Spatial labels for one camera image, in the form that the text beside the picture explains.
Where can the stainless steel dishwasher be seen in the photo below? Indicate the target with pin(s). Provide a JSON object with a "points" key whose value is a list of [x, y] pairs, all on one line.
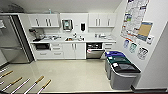
{"points": [[95, 54]]}

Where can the white base cabinet door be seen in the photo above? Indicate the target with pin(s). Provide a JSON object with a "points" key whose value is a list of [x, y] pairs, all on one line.
{"points": [[80, 50], [69, 50]]}

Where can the chrome faucet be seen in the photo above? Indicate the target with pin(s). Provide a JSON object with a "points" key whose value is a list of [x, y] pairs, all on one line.
{"points": [[75, 35]]}

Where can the white towel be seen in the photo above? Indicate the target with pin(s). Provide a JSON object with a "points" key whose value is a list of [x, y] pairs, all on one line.
{"points": [[109, 37]]}

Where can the steel paper towel dispenser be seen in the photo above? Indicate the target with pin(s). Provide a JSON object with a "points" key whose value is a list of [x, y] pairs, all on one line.
{"points": [[67, 24]]}

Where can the blue plastic bin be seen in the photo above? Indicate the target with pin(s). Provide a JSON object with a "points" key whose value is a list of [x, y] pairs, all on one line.
{"points": [[113, 54]]}

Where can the white dish rack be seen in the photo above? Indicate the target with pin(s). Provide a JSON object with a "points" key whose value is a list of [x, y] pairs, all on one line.
{"points": [[53, 37]]}

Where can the green lid waste bin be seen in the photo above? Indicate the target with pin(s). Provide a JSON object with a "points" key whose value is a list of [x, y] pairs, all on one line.
{"points": [[120, 60]]}

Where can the wide white drawer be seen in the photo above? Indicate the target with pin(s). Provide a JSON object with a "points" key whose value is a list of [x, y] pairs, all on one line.
{"points": [[43, 54]]}

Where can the built-in black microwave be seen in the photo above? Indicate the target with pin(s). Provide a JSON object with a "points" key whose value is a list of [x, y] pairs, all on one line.
{"points": [[42, 46]]}

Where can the green bin sign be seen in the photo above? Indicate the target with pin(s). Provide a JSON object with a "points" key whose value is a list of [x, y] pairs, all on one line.
{"points": [[133, 47]]}

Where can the grey bin sign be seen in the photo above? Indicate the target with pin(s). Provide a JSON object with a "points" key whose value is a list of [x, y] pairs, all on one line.
{"points": [[142, 53]]}

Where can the tan cork notice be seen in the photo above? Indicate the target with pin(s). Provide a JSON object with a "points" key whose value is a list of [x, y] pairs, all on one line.
{"points": [[145, 30]]}

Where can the black wall soap dispenser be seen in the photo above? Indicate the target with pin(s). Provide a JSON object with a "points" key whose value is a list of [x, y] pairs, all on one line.
{"points": [[83, 26]]}

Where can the white wall cabinet door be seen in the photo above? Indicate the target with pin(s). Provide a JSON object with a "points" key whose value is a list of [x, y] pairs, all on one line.
{"points": [[94, 20], [102, 20], [111, 20]]}

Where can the white wall cabinet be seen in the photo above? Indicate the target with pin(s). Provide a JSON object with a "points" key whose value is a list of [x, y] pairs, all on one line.
{"points": [[43, 20]]}

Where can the colourful wall poster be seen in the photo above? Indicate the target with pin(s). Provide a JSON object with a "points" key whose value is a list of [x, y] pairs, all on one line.
{"points": [[136, 10]]}

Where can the small white wall box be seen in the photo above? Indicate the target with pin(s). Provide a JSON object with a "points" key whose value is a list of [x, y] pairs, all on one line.
{"points": [[150, 39]]}

